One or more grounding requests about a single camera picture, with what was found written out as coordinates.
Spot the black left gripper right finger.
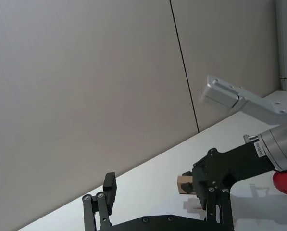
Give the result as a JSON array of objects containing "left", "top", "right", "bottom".
[{"left": 192, "top": 166, "right": 234, "bottom": 226}]

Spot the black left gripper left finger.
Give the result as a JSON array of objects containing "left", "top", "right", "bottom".
[{"left": 82, "top": 172, "right": 118, "bottom": 231}]

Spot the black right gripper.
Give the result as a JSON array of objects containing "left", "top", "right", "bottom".
[{"left": 180, "top": 141, "right": 276, "bottom": 194}]

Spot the small light wooden block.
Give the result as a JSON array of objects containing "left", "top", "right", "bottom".
[{"left": 176, "top": 175, "right": 196, "bottom": 196}]

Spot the white paper piece red print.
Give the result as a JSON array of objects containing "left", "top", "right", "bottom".
[{"left": 183, "top": 198, "right": 204, "bottom": 213}]

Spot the red round disc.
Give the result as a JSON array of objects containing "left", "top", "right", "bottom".
[{"left": 272, "top": 169, "right": 287, "bottom": 197}]

